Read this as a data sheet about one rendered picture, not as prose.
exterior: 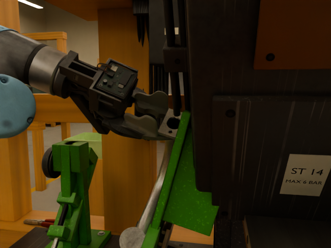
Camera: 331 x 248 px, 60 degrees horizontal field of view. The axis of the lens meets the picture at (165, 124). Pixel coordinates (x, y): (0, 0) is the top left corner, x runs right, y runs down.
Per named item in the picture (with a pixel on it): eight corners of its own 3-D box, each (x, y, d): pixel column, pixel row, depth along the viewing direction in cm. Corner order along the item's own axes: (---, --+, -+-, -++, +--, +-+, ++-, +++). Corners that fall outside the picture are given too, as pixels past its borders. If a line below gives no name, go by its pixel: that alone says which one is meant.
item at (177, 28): (226, 63, 60) (228, -12, 58) (148, 64, 64) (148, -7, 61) (225, 66, 72) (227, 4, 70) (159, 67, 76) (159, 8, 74)
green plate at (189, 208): (199, 274, 39) (246, 128, 35) (142, 252, 41) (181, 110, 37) (203, 231, 51) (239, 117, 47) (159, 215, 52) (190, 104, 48)
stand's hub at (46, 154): (49, 182, 66) (48, 150, 65) (37, 182, 66) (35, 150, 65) (66, 172, 73) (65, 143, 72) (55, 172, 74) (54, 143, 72)
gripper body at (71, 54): (124, 105, 43) (49, 73, 43) (119, 132, 50) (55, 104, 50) (143, 70, 47) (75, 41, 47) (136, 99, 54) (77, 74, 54)
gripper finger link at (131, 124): (174, 138, 44) (122, 108, 45) (165, 153, 49) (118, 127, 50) (182, 123, 46) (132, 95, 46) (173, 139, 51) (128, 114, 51)
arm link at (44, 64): (32, 95, 50) (57, 64, 54) (56, 106, 50) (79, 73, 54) (24, 67, 44) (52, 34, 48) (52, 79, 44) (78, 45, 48)
